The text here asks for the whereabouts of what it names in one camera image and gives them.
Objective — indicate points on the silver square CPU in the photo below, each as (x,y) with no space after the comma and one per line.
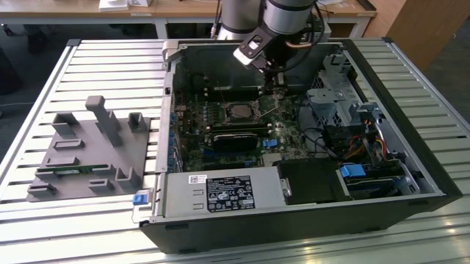
(242,111)

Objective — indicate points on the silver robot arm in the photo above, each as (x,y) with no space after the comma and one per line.
(286,16)

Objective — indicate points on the CPU socket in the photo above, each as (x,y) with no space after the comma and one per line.
(241,119)

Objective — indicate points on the silver perforated drive cage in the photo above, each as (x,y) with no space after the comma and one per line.
(323,110)

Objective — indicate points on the green motherboard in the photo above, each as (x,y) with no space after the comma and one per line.
(290,132)

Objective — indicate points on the blue motherboard connector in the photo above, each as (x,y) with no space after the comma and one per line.
(270,143)

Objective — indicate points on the black graphics card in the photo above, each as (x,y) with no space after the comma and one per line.
(235,143)

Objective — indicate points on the silver chipset heatsink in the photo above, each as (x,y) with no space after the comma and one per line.
(273,159)

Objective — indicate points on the wooden cabinet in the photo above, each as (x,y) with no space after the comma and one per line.
(422,27)

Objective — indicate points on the small white box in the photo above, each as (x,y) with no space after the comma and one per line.
(139,2)

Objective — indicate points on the blue disk carrier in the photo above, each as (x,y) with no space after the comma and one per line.
(353,170)

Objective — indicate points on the black plastic air shroud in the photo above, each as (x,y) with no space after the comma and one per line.
(311,181)

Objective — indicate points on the large white box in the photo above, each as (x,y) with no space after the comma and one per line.
(114,5)

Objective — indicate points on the silver power supply unit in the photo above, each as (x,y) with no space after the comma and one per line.
(177,192)

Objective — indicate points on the long wooden desk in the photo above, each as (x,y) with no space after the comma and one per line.
(74,15)

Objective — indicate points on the grey parts rack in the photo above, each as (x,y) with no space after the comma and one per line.
(91,154)

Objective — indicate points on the blue case latch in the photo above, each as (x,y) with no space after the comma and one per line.
(139,199)

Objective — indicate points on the black open PC case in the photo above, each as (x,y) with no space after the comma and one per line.
(257,233)

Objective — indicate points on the green RAM stick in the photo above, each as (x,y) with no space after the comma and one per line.
(74,169)

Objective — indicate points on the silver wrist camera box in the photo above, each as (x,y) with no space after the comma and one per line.
(251,52)

